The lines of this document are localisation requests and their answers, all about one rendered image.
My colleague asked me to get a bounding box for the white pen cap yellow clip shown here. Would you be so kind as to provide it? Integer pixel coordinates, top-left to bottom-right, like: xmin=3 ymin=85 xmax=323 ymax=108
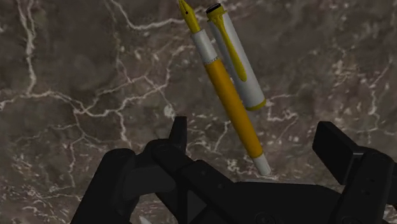
xmin=205 ymin=3 xmax=267 ymax=111

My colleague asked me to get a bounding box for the yellow and white fountain pen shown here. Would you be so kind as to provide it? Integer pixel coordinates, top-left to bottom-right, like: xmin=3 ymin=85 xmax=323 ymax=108
xmin=178 ymin=0 xmax=272 ymax=176

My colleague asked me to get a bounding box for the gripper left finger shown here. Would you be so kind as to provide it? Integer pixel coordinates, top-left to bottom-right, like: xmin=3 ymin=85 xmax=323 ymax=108
xmin=70 ymin=116 xmax=240 ymax=224

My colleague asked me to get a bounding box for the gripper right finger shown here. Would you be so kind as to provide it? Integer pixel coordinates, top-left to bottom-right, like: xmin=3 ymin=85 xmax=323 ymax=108
xmin=312 ymin=121 xmax=397 ymax=224

